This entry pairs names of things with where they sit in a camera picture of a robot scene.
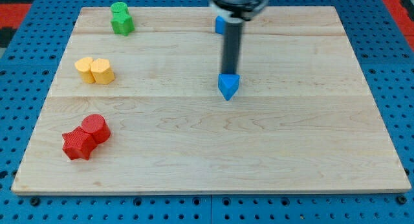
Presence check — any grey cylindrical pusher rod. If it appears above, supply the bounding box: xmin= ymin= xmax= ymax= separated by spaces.
xmin=221 ymin=22 xmax=244 ymax=74

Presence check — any blue triangle block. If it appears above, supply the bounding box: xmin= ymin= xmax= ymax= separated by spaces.
xmin=218 ymin=74 xmax=240 ymax=101

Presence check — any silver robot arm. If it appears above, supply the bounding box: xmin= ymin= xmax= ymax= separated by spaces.
xmin=210 ymin=0 xmax=270 ymax=74

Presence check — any wooden board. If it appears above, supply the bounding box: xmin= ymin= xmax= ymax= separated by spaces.
xmin=12 ymin=6 xmax=411 ymax=196

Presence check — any blue cube block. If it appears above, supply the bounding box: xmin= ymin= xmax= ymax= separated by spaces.
xmin=215 ymin=16 xmax=226 ymax=35

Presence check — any green star block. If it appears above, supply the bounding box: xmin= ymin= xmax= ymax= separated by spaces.
xmin=111 ymin=12 xmax=135 ymax=36

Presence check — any green cylinder block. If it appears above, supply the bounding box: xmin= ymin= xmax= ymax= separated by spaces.
xmin=110 ymin=1 xmax=129 ymax=14

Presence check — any yellow pentagon block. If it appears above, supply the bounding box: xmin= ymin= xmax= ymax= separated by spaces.
xmin=90 ymin=58 xmax=115 ymax=85

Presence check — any yellow cylinder block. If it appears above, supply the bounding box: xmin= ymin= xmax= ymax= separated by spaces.
xmin=74 ymin=57 xmax=95 ymax=84

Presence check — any red cylinder block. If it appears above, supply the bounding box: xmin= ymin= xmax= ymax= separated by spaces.
xmin=81 ymin=114 xmax=111 ymax=144

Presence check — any red star block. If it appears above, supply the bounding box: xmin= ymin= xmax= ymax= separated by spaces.
xmin=62 ymin=126 xmax=98 ymax=160

